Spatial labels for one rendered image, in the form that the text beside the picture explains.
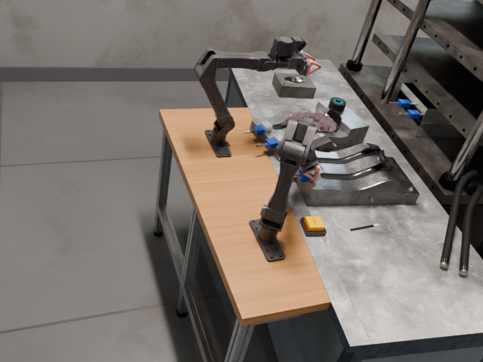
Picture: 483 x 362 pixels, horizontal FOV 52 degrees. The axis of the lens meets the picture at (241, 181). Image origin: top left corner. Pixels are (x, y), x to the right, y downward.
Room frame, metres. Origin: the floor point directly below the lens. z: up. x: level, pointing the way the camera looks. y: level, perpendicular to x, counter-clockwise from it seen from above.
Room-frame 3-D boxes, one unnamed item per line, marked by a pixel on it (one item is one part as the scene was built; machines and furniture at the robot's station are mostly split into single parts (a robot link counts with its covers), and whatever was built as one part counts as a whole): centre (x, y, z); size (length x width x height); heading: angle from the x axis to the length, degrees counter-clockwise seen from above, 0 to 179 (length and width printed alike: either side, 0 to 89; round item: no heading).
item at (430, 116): (2.53, -1.02, 0.87); 0.50 x 0.27 x 0.17; 111
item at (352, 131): (2.05, -0.26, 0.86); 0.50 x 0.26 x 0.11; 128
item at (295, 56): (1.95, -0.10, 1.25); 0.07 x 0.06 x 0.11; 28
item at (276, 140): (1.83, -0.08, 0.86); 0.13 x 0.05 x 0.05; 128
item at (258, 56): (1.83, 0.13, 1.17); 0.30 x 0.09 x 0.12; 118
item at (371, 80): (2.61, -1.08, 0.76); 1.30 x 0.84 x 0.06; 21
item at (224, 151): (1.82, 0.14, 0.84); 0.20 x 0.07 x 0.08; 28
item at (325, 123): (2.04, -0.26, 0.90); 0.26 x 0.18 x 0.08; 128
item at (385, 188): (1.74, -0.47, 0.87); 0.50 x 0.26 x 0.14; 111
